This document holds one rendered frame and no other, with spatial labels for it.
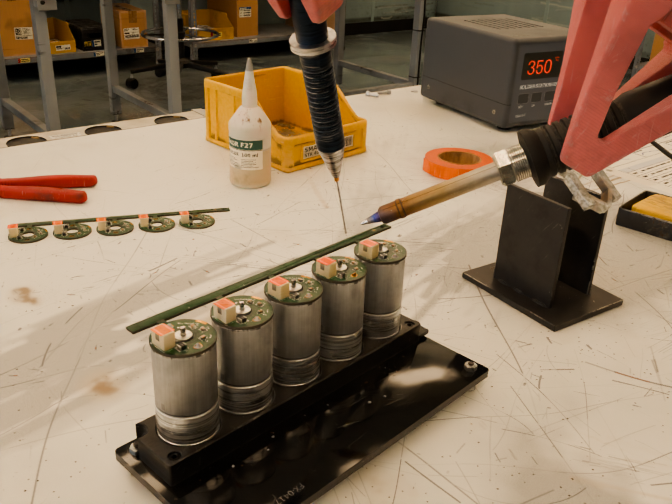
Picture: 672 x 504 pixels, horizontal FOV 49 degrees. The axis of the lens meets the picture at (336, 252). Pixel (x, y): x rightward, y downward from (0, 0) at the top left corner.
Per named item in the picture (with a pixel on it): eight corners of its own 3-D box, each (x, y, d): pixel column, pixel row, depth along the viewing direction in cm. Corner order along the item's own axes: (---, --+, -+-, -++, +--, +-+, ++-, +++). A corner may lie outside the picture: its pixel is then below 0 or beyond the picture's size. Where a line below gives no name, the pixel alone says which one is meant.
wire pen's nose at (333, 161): (316, 181, 28) (310, 149, 27) (331, 164, 29) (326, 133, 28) (340, 187, 28) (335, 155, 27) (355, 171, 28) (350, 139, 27)
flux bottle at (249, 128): (222, 178, 60) (219, 55, 56) (258, 172, 62) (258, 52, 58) (241, 191, 58) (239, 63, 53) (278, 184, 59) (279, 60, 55)
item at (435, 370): (376, 329, 40) (377, 311, 39) (487, 387, 36) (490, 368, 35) (115, 471, 29) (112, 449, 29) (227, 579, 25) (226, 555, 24)
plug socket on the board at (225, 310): (241, 317, 29) (241, 302, 28) (224, 325, 28) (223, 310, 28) (228, 310, 29) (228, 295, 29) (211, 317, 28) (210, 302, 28)
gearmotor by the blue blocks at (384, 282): (407, 341, 37) (416, 249, 35) (375, 359, 35) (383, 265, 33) (371, 322, 38) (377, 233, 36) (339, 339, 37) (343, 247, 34)
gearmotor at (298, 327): (330, 386, 33) (334, 287, 31) (290, 409, 31) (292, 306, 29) (293, 363, 35) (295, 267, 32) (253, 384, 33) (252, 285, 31)
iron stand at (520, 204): (512, 363, 44) (618, 284, 36) (442, 244, 47) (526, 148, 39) (578, 335, 47) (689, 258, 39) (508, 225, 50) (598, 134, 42)
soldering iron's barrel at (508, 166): (387, 238, 31) (535, 182, 30) (374, 207, 30) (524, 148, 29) (385, 225, 32) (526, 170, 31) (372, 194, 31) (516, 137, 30)
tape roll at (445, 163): (463, 156, 68) (465, 144, 68) (506, 176, 63) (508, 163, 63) (410, 164, 65) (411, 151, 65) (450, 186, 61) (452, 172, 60)
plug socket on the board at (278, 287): (294, 294, 30) (294, 280, 30) (278, 301, 30) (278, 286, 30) (281, 287, 31) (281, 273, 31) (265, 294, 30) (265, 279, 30)
